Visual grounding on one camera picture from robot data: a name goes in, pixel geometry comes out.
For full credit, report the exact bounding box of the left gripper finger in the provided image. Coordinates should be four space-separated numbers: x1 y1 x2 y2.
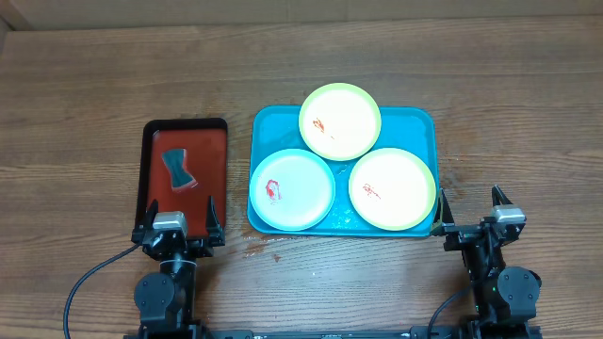
205 196 222 232
143 200 158 231

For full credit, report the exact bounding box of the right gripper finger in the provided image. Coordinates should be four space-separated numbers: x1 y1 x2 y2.
491 185 512 206
430 188 455 235

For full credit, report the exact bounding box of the green-rimmed plate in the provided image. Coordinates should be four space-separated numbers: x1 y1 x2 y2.
299 83 382 161
348 148 436 232

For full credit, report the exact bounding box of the dark sponge with pink base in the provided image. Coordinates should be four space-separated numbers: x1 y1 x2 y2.
161 149 197 192

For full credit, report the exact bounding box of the light blue plate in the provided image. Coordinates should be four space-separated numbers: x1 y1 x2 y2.
249 149 335 232

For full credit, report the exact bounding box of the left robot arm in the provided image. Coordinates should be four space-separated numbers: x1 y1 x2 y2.
132 197 225 339

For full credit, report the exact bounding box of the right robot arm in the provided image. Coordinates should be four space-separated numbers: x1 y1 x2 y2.
425 186 542 338

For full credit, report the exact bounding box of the black tray with red water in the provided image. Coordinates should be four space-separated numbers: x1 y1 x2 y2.
135 118 228 239

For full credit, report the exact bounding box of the teal plastic serving tray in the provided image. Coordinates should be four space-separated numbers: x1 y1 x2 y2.
250 105 439 237

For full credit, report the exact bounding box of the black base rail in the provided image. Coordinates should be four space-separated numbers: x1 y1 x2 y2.
122 324 543 339

